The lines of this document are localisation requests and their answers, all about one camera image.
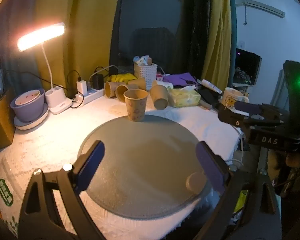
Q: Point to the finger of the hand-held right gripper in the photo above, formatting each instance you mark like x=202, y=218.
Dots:
x=237, y=120
x=247, y=108

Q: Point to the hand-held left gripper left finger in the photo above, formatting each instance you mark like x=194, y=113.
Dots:
x=91, y=163

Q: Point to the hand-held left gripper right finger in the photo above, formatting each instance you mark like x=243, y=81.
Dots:
x=211, y=166

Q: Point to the patterned brown paper cup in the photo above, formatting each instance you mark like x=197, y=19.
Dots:
x=135, y=106

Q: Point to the plain brown paper cup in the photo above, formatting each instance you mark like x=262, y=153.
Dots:
x=138, y=83
x=110, y=88
x=122, y=92
x=159, y=96

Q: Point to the person's right hand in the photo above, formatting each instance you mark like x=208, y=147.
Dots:
x=293, y=159

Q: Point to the white mug with yellow print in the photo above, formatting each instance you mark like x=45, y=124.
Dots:
x=230, y=97

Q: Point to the small white round disc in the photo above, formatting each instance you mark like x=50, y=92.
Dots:
x=196, y=182

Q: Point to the black pouch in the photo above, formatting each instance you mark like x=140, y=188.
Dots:
x=207, y=96

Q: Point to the white tube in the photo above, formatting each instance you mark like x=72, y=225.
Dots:
x=212, y=85

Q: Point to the black monitor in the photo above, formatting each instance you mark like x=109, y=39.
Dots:
x=247, y=66

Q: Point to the white table cloth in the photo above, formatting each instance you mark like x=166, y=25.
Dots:
x=52, y=142

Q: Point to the yellow packet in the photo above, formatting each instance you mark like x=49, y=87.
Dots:
x=241, y=200

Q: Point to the round grey mat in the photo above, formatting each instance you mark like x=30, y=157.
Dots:
x=145, y=160

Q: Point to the yellow tissue pack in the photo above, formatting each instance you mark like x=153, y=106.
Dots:
x=185, y=98

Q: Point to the white power strip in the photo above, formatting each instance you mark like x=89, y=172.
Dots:
x=92, y=96

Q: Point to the white round plate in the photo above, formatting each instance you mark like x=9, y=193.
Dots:
x=32, y=125

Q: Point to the purple cloth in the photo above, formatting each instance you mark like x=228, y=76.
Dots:
x=180, y=78

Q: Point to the white charger plug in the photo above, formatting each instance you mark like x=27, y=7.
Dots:
x=81, y=87

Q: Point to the black power adapter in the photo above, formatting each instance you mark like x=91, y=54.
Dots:
x=98, y=81

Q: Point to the yellow curtain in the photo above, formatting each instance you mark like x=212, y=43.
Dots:
x=85, y=25
x=218, y=30

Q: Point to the purple bowl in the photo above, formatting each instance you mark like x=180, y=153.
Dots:
x=27, y=106

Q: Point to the yellow rubber gloves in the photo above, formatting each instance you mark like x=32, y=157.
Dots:
x=120, y=77

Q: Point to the brown cardboard box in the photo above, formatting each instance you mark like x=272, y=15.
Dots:
x=0, y=127

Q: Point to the white air conditioner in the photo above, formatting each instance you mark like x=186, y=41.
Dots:
x=262, y=7

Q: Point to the white woven basket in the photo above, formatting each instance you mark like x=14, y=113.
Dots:
x=145, y=73

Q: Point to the white desk lamp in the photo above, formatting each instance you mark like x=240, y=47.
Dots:
x=41, y=36

